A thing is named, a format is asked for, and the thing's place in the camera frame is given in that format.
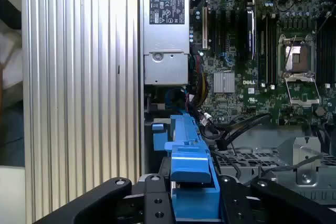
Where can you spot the hard disk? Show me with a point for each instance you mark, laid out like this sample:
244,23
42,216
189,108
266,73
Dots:
190,166

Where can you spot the thin metal locking lever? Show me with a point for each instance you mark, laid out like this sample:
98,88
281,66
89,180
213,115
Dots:
291,49

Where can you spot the silver chipset heatsink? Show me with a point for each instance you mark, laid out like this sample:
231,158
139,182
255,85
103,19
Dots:
224,82

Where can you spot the silver power supply unit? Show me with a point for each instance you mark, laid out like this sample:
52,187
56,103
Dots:
165,72

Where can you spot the small white labelled connector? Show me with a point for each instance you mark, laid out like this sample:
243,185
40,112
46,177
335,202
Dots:
207,116

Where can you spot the black RAM slot bank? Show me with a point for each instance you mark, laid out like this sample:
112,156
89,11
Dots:
267,51
326,51

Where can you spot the metal disk bay cage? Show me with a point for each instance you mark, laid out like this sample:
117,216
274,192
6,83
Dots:
302,142

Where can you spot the white expansion slot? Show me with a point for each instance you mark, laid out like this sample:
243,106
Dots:
204,27

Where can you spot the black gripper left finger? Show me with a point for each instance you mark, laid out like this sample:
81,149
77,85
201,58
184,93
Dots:
155,203

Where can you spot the black expansion slot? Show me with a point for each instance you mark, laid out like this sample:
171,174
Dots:
214,30
225,30

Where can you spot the CPU socket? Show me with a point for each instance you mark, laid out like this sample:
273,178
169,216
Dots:
299,61

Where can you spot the metal socket cover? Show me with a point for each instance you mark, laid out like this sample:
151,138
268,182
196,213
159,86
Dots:
300,78

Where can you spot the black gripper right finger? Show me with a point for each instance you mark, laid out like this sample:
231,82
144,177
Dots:
233,203

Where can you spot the green motherboard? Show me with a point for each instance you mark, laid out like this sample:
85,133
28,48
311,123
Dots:
228,103

